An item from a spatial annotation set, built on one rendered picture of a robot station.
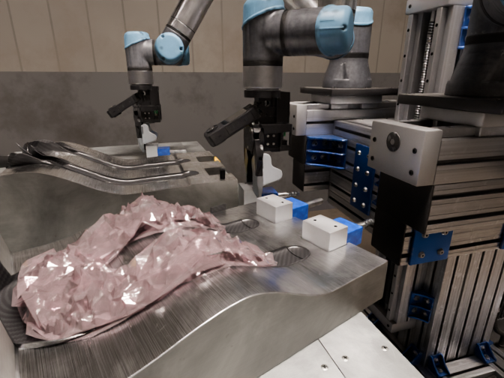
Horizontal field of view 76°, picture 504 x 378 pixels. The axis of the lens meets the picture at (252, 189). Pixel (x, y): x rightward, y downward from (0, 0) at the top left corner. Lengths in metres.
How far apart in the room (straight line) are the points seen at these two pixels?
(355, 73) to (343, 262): 0.74
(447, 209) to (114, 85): 2.04
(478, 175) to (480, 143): 0.06
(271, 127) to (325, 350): 0.40
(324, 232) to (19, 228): 0.47
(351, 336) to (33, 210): 0.49
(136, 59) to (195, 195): 0.61
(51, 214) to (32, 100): 1.85
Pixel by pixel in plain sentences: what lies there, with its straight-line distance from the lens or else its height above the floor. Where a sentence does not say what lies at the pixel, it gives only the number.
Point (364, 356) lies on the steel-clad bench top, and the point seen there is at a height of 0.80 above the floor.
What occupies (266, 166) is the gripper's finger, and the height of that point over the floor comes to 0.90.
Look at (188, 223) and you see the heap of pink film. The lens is 0.42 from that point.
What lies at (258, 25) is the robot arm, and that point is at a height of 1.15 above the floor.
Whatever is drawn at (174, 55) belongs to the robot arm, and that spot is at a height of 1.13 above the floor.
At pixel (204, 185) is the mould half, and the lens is 0.60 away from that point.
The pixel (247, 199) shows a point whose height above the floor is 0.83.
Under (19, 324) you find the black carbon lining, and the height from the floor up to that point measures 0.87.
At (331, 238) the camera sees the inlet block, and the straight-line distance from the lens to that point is 0.43.
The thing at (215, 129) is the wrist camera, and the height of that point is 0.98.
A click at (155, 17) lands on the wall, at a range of 2.35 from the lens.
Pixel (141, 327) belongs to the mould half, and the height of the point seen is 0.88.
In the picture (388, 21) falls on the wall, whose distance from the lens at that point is 2.91.
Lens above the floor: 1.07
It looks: 19 degrees down
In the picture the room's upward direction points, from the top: straight up
